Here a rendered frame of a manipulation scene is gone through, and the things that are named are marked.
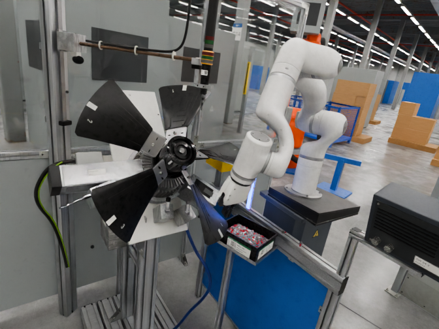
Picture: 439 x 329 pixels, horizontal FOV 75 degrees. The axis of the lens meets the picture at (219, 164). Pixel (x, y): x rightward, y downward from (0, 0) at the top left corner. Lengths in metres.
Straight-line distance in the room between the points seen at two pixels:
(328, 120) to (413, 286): 1.74
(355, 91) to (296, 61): 7.94
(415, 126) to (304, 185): 8.64
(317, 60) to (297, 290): 0.95
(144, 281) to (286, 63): 1.12
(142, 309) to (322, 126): 1.24
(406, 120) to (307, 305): 8.92
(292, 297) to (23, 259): 1.46
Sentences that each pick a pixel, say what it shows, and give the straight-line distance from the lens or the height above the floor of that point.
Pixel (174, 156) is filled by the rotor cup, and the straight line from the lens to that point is 1.03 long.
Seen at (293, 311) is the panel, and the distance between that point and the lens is 1.47.
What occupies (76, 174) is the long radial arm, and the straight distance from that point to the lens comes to 1.09.
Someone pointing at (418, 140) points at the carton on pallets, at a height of 0.26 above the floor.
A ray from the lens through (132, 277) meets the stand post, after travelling 1.76.
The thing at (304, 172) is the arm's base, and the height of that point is 1.10.
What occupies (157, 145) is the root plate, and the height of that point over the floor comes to 1.22.
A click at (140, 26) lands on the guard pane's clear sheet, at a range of 1.75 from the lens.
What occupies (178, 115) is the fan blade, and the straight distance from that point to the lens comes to 1.18.
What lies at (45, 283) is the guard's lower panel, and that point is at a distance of 2.13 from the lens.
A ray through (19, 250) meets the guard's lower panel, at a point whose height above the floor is 0.43.
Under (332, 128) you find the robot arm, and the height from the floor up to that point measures 1.33.
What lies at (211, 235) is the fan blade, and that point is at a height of 0.97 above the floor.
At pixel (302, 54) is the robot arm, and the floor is 1.60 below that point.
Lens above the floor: 1.54
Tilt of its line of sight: 19 degrees down
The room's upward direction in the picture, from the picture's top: 8 degrees clockwise
